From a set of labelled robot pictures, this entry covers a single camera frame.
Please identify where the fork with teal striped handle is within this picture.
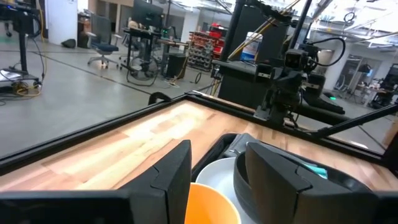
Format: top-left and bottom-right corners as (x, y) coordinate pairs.
(303, 162), (330, 180)

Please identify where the black work desk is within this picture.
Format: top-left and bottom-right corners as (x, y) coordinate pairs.
(121, 27), (190, 77)

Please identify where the white round plate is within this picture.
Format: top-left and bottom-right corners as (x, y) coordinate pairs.
(195, 156), (249, 224)

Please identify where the black equipment stand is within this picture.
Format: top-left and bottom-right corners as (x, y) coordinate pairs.
(0, 0), (43, 94)

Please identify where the white container blue label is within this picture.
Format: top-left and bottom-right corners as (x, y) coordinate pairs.
(239, 30), (264, 63)

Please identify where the black monitor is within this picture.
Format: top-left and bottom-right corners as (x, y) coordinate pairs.
(132, 0), (165, 29)

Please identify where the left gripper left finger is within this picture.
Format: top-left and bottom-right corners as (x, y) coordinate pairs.
(119, 139), (193, 224)

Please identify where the black bag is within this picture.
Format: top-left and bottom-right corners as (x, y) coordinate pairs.
(60, 38), (77, 49)

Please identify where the black aluminium frame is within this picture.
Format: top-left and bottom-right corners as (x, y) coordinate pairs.
(0, 0), (398, 177)

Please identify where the black computer box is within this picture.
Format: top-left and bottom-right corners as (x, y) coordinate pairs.
(164, 52), (188, 80)

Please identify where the black frame clip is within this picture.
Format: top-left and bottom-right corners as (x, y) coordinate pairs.
(147, 91), (173, 106)

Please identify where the coiled yellow cable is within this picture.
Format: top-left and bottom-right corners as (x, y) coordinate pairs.
(11, 80), (43, 98)

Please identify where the black bowl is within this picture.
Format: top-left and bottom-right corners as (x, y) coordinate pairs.
(233, 148), (373, 224)

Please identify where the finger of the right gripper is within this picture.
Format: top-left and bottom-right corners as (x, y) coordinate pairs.
(273, 107), (293, 126)
(254, 99), (275, 121)

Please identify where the white pillar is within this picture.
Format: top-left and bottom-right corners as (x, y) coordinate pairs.
(44, 0), (78, 47)

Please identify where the orange cup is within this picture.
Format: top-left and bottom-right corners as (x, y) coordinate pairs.
(184, 182), (242, 224)

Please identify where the black side desk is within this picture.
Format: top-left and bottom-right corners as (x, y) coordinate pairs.
(212, 4), (292, 110)

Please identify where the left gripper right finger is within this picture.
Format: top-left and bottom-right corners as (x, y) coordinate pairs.
(245, 142), (379, 224)

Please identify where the red storage bin rack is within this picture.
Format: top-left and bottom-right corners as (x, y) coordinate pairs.
(188, 22), (233, 73)

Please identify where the grey cloth napkin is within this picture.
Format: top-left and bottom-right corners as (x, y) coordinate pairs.
(223, 133), (265, 158)

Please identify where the grey office chair blue seat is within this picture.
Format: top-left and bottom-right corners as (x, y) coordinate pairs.
(86, 14), (123, 70)

